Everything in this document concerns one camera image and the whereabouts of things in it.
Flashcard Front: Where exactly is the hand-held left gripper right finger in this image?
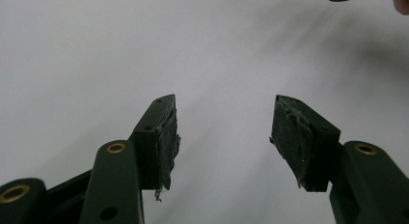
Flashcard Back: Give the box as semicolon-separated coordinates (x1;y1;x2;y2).
269;94;341;193

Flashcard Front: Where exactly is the white table mat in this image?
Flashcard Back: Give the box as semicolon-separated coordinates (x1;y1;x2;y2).
0;0;409;224

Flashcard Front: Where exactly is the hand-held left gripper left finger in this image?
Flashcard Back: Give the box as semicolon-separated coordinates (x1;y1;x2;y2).
128;94;181;203

